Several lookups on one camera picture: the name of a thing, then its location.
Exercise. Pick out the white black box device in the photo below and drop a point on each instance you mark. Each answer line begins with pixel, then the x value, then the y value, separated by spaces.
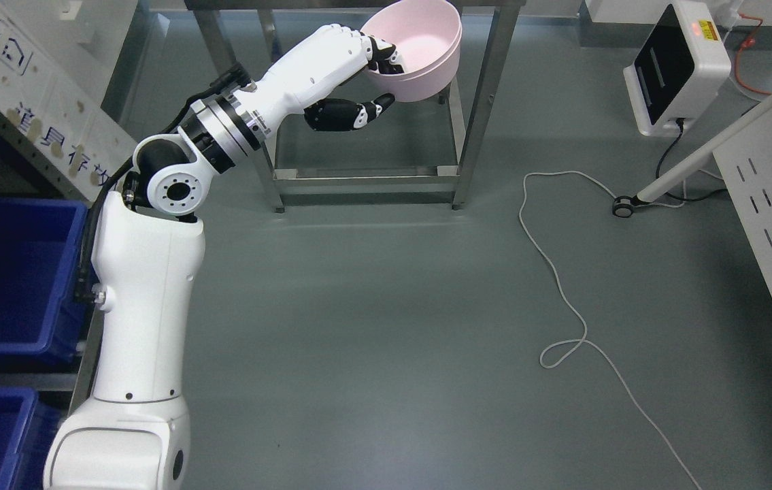
pixel 678 71

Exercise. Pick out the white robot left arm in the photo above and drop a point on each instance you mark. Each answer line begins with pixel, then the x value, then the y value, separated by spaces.
pixel 142 250

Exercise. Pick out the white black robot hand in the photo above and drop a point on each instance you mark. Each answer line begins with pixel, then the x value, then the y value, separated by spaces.
pixel 301 81

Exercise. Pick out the white labelled shelf sign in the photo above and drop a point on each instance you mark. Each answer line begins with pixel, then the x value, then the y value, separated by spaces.
pixel 51 89

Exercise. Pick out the pink bowl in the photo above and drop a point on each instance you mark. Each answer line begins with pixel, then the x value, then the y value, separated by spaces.
pixel 420 82
pixel 417 15

